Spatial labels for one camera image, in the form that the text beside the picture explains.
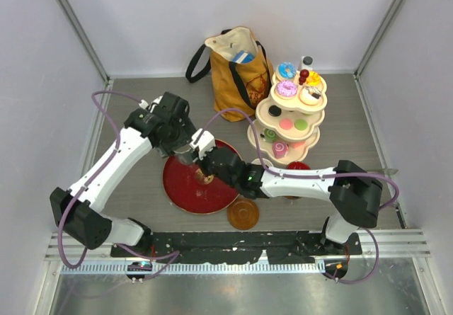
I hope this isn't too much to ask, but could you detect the pink swirl roll cake front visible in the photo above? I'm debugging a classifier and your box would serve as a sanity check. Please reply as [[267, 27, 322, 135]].
[[272, 140, 289, 159]]

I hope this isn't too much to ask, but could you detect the three-tier cream cake stand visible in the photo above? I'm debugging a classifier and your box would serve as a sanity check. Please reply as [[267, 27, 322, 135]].
[[247, 69, 328, 166]]

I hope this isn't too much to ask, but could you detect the blue frosted donut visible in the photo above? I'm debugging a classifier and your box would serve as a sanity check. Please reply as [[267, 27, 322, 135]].
[[277, 62, 297, 80]]

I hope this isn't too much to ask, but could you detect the blue white box in bag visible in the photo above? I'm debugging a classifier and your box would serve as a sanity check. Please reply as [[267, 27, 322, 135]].
[[232, 50, 255, 64]]

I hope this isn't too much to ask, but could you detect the white bottle grey cap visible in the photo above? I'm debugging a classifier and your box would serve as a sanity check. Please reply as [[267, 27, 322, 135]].
[[300, 56, 313, 71]]

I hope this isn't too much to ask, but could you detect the brown wooden saucer front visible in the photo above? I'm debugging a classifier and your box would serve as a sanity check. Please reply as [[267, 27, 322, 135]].
[[227, 198, 260, 231]]

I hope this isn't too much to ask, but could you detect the round red lacquer tray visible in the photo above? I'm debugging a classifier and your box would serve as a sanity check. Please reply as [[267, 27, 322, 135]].
[[163, 156, 239, 214]]

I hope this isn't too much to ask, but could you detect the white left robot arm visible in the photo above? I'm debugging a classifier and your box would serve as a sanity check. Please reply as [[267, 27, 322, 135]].
[[50, 92, 197, 256]]

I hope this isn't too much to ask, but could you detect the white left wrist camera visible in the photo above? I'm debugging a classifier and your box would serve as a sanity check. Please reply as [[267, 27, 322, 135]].
[[139, 96, 163, 112]]

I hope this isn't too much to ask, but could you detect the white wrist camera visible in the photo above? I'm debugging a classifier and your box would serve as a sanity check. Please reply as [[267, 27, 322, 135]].
[[139, 96, 163, 112], [189, 129, 216, 161]]

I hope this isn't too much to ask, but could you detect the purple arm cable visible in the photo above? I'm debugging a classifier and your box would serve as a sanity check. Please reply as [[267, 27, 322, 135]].
[[197, 108, 401, 284], [57, 90, 181, 284]]

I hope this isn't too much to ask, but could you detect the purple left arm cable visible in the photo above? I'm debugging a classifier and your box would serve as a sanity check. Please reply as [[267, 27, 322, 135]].
[[57, 90, 181, 284]]

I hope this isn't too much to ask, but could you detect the black sandwich cookie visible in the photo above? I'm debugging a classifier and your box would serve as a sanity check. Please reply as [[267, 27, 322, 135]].
[[268, 105, 282, 118]]

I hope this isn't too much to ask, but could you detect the purple sprinkled donut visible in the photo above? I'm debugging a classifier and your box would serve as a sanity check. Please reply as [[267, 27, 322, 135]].
[[275, 80, 298, 99]]

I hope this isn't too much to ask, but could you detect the pink swirl roll cake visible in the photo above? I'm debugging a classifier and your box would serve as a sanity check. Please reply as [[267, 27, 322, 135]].
[[272, 140, 289, 159], [289, 141, 305, 149]]

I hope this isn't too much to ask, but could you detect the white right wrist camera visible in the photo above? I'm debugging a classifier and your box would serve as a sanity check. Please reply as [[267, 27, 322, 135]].
[[189, 129, 216, 161]]

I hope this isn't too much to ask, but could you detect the pink sandwich cookie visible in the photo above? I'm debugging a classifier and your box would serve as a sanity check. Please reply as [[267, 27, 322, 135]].
[[279, 118, 294, 130]]

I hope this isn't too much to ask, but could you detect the light green ceramic mug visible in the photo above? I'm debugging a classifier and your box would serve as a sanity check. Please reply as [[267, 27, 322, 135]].
[[251, 158, 273, 167]]

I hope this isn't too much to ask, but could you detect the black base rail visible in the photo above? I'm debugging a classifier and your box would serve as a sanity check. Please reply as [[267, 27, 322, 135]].
[[110, 231, 362, 265]]

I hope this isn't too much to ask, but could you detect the green macaron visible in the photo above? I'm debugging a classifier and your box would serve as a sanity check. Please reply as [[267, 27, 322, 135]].
[[294, 119, 308, 131]]

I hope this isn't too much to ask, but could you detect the chocolate white frosted donut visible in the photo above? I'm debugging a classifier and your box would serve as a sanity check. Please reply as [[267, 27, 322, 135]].
[[299, 86, 322, 106]]

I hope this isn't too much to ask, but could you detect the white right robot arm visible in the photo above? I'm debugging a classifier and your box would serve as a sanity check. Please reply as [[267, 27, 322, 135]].
[[196, 147, 383, 253]]

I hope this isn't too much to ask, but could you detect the yellow frosted donut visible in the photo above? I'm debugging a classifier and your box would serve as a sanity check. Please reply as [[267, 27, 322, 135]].
[[306, 71, 321, 86]]

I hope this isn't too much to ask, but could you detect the green swirl roll cake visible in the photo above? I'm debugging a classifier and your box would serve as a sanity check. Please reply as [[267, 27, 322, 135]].
[[260, 128, 280, 144]]

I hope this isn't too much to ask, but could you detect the grey-green ceramic mug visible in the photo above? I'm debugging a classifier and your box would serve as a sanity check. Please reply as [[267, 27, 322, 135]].
[[175, 144, 193, 166]]

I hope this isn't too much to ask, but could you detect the red ceramic mug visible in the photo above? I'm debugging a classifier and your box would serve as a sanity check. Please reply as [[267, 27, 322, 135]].
[[286, 161, 311, 170]]

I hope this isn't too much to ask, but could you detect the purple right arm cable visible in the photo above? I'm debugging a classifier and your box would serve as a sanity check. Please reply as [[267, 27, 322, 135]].
[[197, 108, 401, 284]]

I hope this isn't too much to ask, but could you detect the yellow canvas tote bag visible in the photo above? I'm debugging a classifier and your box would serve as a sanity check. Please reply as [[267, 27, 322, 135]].
[[185, 26, 274, 116]]

